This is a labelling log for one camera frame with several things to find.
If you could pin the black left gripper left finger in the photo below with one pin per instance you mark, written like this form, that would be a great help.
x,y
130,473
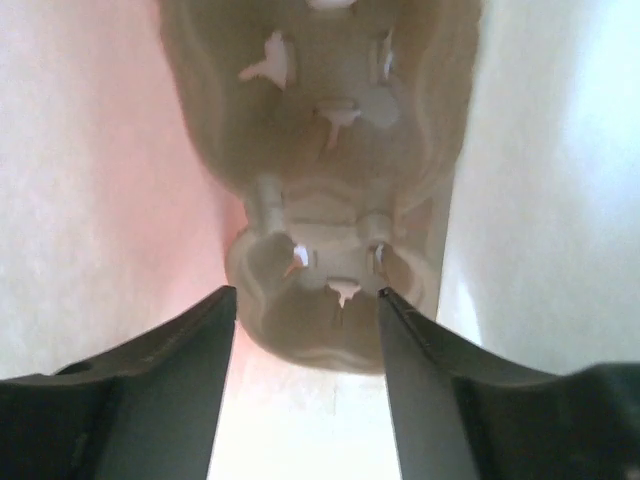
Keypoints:
x,y
145,409

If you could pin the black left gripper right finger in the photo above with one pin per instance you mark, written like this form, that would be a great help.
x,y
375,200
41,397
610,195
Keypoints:
x,y
462,412

